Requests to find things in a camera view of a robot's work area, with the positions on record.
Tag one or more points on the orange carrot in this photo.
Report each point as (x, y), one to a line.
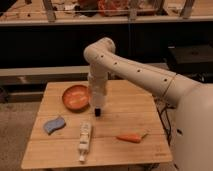
(133, 137)

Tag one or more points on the white tube bottle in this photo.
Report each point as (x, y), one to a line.
(84, 141)

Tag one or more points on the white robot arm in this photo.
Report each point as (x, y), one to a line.
(193, 143)

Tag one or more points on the orange bowl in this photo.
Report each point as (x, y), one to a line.
(76, 97)

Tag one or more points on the wooden table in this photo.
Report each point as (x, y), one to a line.
(128, 109)

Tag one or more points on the black eraser block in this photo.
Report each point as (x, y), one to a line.
(97, 112)

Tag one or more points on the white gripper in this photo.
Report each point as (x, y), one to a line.
(97, 84)

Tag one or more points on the blue wavy sponge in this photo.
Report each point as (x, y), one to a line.
(53, 125)

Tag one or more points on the black box on right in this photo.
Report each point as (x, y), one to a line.
(191, 59)

